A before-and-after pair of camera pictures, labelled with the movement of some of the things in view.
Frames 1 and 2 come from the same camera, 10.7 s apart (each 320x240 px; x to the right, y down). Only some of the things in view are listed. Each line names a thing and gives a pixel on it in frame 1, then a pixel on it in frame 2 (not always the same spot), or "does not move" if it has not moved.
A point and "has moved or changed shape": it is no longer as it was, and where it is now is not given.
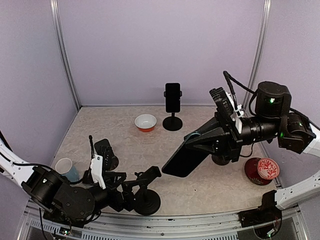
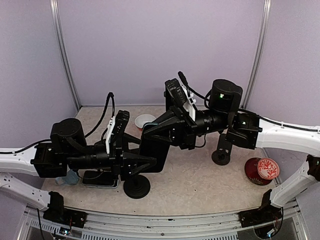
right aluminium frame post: (265, 23) does not move
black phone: (185, 161) → (155, 147)
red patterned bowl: (268, 168) does not move
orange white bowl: (145, 123) does not move
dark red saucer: (251, 167) does not move
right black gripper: (227, 138) → (184, 132)
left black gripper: (117, 203) → (119, 164)
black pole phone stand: (172, 123) has moved or changed shape
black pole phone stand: (147, 201) has moved or changed shape
